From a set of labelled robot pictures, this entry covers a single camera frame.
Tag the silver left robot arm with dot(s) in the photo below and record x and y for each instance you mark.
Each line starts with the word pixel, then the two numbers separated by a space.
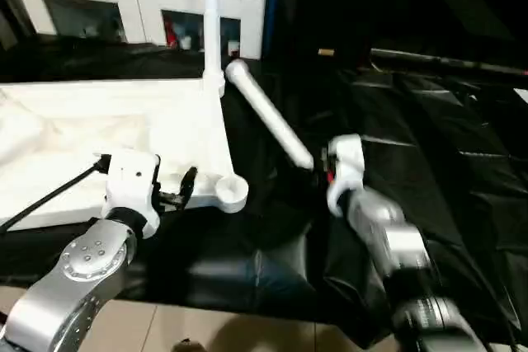
pixel 82 269

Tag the white plastic table top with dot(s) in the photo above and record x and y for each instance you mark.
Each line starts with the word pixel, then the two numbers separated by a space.
pixel 82 121

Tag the white plastic table leg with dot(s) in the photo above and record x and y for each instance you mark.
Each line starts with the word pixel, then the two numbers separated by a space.
pixel 268 113
pixel 213 38

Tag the brown round object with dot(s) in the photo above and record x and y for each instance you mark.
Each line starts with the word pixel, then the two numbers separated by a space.
pixel 187 345

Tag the blue upright panel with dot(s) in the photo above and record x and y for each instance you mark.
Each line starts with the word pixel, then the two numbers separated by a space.
pixel 271 6

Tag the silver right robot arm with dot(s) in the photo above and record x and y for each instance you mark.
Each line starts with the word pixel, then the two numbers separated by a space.
pixel 392 228

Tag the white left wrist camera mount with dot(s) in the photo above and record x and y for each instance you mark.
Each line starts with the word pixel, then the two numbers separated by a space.
pixel 132 179

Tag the small tan block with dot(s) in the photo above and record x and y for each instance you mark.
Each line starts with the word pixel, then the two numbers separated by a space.
pixel 326 52

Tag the white sheet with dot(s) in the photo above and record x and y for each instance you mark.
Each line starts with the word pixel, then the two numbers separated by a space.
pixel 521 95

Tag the black mat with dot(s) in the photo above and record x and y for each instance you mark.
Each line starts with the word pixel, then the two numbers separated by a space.
pixel 433 183

